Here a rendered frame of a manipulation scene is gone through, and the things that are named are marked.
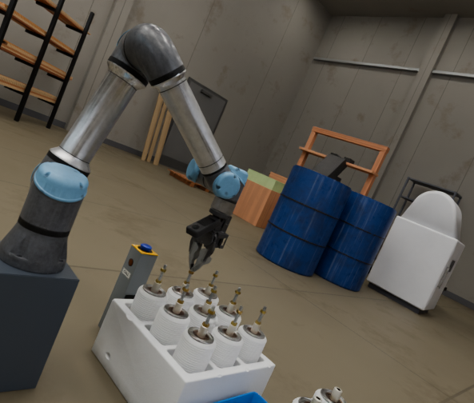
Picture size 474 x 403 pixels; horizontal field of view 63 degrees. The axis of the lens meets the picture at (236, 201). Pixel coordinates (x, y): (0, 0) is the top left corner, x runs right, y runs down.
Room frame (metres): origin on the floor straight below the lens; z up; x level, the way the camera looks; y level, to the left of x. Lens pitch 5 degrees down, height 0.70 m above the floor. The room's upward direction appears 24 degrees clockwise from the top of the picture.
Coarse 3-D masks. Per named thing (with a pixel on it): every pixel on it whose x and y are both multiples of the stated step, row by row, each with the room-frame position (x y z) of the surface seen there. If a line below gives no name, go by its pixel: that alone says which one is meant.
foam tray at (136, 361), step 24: (120, 312) 1.11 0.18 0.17; (120, 336) 1.08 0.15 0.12; (144, 336) 1.02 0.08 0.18; (120, 360) 1.05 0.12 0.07; (144, 360) 0.99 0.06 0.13; (168, 360) 0.95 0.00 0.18; (240, 360) 1.11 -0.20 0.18; (264, 360) 1.18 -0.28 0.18; (120, 384) 1.02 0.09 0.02; (144, 384) 0.97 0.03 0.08; (168, 384) 0.92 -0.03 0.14; (192, 384) 0.91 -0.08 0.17; (216, 384) 0.98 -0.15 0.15; (240, 384) 1.06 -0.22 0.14; (264, 384) 1.17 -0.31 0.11
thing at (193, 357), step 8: (184, 336) 0.97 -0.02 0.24; (184, 344) 0.96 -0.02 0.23; (192, 344) 0.95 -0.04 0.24; (200, 344) 0.95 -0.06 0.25; (176, 352) 0.98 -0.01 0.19; (184, 352) 0.95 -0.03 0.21; (192, 352) 0.95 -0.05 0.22; (200, 352) 0.95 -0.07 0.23; (208, 352) 0.96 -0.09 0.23; (176, 360) 0.96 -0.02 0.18; (184, 360) 0.95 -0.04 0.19; (192, 360) 0.95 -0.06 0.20; (200, 360) 0.96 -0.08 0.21; (208, 360) 0.98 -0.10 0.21; (184, 368) 0.95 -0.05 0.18; (192, 368) 0.95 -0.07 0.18; (200, 368) 0.96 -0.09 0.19
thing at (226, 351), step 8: (216, 328) 1.09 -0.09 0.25; (216, 336) 1.05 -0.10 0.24; (216, 344) 1.04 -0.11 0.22; (224, 344) 1.04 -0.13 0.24; (232, 344) 1.04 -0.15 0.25; (240, 344) 1.06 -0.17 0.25; (216, 352) 1.04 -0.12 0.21; (224, 352) 1.04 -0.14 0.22; (232, 352) 1.04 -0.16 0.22; (216, 360) 1.04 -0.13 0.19; (224, 360) 1.04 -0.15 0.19; (232, 360) 1.05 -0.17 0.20
